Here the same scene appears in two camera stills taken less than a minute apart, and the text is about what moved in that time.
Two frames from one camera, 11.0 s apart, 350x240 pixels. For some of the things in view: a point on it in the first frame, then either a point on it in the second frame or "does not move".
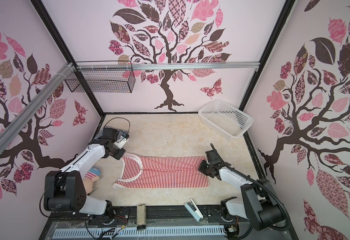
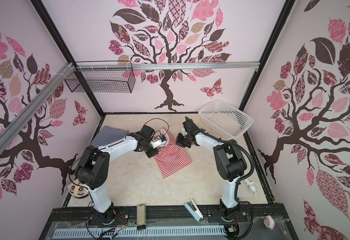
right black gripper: x=202 y=167 to x=179 y=142
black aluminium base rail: x=178 y=214 does not move
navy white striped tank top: x=110 y=132 does not move
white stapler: x=194 y=209 does not move
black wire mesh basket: x=103 y=76 does not move
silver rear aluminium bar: x=165 y=66 does not move
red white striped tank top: x=146 y=171 to x=171 y=158
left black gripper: x=120 y=152 to x=153 y=152
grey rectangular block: x=141 y=217 does not move
